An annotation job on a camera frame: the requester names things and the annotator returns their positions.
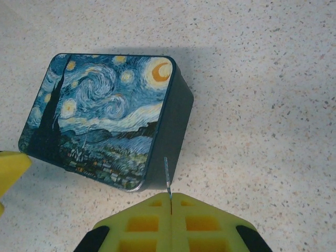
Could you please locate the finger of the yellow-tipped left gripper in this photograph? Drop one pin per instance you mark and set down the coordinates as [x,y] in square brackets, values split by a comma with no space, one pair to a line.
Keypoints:
[11,170]
[1,209]

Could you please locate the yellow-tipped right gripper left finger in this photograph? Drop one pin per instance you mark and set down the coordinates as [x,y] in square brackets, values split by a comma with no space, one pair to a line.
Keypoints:
[147,231]

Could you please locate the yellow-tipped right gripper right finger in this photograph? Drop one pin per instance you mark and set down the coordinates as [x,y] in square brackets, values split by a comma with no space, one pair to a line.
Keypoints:
[204,231]

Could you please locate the small silver key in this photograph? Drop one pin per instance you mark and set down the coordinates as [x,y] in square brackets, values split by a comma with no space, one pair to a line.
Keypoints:
[167,173]

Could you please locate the starry night painted tin box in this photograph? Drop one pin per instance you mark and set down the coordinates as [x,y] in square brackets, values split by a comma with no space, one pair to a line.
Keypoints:
[105,110]

